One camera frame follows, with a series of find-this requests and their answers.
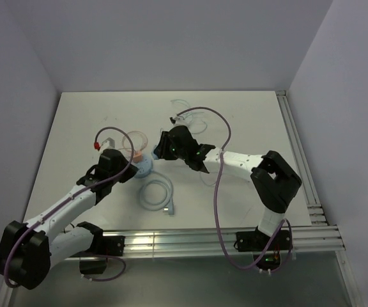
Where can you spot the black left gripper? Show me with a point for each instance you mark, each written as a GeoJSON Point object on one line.
{"type": "Point", "coordinates": [131, 171]}

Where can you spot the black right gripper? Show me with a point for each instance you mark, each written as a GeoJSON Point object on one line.
{"type": "Point", "coordinates": [161, 150]}

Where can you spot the orange pink charger plug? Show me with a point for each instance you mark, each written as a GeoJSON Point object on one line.
{"type": "Point", "coordinates": [137, 157]}

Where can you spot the round blue power strip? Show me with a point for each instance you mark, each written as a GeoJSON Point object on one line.
{"type": "Point", "coordinates": [144, 166]}

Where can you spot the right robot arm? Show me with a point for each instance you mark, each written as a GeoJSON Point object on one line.
{"type": "Point", "coordinates": [274, 179]}

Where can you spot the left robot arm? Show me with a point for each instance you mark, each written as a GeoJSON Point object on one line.
{"type": "Point", "coordinates": [29, 250]}

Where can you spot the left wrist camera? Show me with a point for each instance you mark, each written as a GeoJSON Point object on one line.
{"type": "Point", "coordinates": [108, 143]}

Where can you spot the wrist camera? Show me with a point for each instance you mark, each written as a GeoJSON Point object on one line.
{"type": "Point", "coordinates": [178, 120]}
{"type": "Point", "coordinates": [108, 143]}

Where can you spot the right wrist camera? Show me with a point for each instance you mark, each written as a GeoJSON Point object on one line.
{"type": "Point", "coordinates": [178, 120]}

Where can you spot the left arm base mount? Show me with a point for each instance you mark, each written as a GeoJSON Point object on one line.
{"type": "Point", "coordinates": [96, 261]}

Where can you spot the front aluminium rail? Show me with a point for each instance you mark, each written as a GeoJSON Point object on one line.
{"type": "Point", "coordinates": [206, 242]}

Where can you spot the aluminium rail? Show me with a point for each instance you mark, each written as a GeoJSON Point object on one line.
{"type": "Point", "coordinates": [206, 242]}
{"type": "Point", "coordinates": [316, 212]}

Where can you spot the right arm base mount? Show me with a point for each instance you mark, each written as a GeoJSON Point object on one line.
{"type": "Point", "coordinates": [279, 252]}

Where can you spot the right side aluminium rail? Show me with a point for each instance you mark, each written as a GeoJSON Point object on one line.
{"type": "Point", "coordinates": [316, 212]}

